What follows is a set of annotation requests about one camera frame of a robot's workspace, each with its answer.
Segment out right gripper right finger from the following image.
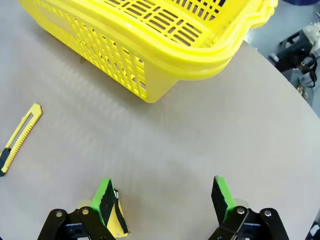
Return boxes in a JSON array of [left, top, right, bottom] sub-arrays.
[[208, 175, 291, 240]]

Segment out yellow plastic shopping basket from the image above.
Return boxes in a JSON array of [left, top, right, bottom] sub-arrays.
[[17, 0, 279, 104]]

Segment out black equipment base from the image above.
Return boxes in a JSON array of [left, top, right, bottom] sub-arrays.
[[268, 29, 320, 88]]

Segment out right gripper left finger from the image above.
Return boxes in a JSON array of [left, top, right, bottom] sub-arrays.
[[37, 177, 118, 240]]

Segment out yellow black utility knife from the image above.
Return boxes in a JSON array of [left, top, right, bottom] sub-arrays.
[[0, 102, 43, 178]]

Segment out beige cloth bag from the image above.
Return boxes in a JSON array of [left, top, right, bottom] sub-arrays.
[[302, 21, 320, 46]]

